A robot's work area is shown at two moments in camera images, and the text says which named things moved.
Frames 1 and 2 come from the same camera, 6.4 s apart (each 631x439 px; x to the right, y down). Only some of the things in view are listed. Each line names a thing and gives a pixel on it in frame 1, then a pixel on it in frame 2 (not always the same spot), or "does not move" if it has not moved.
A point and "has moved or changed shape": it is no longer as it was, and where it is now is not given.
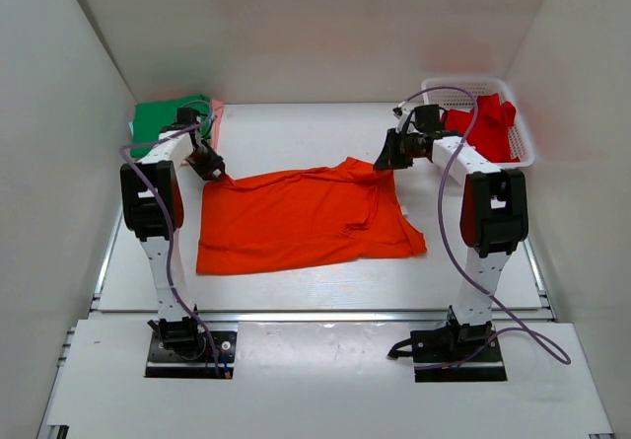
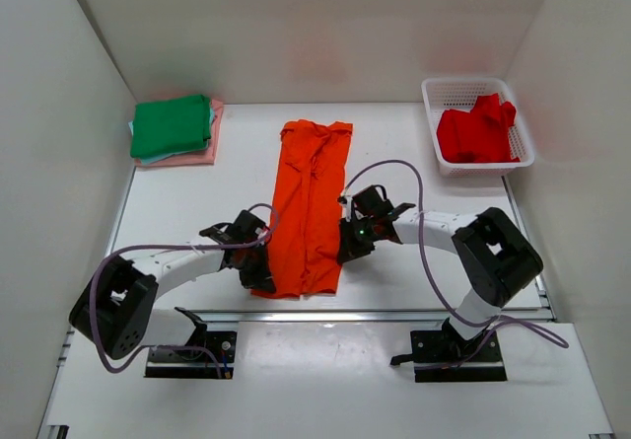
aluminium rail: [520, 315] does not move
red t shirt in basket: [491, 127] does not move
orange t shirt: [340, 211] has moved or changed shape
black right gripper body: [402, 149] → [360, 236]
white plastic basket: [460, 100] does not move
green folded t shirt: [148, 118] does not move
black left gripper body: [205, 161] → [253, 266]
